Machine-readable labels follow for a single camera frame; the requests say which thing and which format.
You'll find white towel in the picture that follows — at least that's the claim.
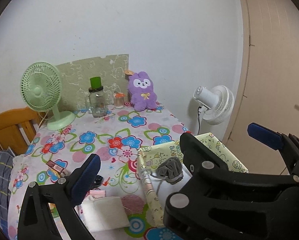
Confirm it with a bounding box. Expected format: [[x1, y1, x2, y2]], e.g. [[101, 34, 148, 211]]
[[80, 196, 130, 233]]

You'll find pink cloth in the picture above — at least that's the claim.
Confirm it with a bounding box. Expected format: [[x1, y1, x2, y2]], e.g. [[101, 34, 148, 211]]
[[89, 190, 106, 199]]

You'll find small colourful carton box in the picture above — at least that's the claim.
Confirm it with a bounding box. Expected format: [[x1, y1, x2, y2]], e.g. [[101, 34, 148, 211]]
[[47, 160, 66, 176]]

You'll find floral tablecloth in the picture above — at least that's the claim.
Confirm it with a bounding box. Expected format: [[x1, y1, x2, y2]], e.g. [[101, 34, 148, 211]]
[[7, 104, 187, 239]]

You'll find grey velvet scrunchie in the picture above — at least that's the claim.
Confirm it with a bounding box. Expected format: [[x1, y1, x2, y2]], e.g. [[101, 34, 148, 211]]
[[156, 157, 184, 185]]

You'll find blue plaid blanket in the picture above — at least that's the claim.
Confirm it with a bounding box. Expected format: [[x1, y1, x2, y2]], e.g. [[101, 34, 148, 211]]
[[0, 148, 15, 238]]

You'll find beige door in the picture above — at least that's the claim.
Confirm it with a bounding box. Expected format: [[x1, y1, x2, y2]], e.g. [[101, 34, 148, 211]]
[[224, 0, 299, 174]]

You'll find wooden chair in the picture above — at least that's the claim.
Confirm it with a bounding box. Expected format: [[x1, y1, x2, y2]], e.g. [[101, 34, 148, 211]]
[[0, 107, 42, 155]]

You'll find white standing fan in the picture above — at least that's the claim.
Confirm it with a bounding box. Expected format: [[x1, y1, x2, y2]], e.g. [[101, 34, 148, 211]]
[[192, 85, 235, 136]]

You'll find glass mason jar mug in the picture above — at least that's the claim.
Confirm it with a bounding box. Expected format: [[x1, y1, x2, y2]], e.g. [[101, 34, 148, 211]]
[[88, 86, 107, 118]]

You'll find green desk fan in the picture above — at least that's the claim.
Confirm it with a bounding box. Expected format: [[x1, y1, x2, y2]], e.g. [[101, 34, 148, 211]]
[[20, 62, 75, 131]]

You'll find small toothpick jar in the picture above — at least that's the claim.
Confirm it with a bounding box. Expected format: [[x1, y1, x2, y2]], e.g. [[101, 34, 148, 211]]
[[114, 91, 125, 109]]

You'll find green patterned cardboard sheet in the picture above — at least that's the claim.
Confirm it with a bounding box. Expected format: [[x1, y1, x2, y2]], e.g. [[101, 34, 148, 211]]
[[56, 54, 129, 112]]

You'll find green cup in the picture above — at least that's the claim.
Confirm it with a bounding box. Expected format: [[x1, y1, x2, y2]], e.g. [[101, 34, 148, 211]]
[[90, 76, 102, 89]]

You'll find purple plush bunny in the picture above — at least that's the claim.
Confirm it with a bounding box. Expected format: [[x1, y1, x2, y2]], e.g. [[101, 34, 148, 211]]
[[128, 72, 157, 112]]

